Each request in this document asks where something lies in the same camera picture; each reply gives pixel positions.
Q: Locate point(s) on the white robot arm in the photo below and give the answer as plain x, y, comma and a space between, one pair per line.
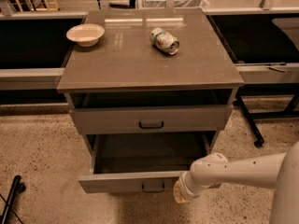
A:
279, 172

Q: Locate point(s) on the white ceramic bowl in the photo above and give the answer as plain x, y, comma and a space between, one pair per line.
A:
85, 35

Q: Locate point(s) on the crushed soda can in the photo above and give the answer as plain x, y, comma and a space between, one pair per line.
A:
164, 41

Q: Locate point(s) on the grey drawer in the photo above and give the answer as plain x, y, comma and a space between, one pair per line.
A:
168, 119
143, 162

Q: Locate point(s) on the grey top drawer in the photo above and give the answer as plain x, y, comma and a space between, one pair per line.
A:
168, 119

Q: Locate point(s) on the grey drawer cabinet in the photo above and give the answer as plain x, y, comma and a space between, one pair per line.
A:
124, 70

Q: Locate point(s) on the black stand leg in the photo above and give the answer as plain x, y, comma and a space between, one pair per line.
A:
17, 187
289, 112

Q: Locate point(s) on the black stand leg right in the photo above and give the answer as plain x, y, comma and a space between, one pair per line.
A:
289, 112

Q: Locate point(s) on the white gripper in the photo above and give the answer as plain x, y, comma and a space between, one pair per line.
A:
184, 187

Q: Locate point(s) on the black stand leg left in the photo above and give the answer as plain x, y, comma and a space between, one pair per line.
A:
17, 187

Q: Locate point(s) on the wire mesh basket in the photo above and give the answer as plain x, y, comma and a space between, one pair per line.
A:
145, 4

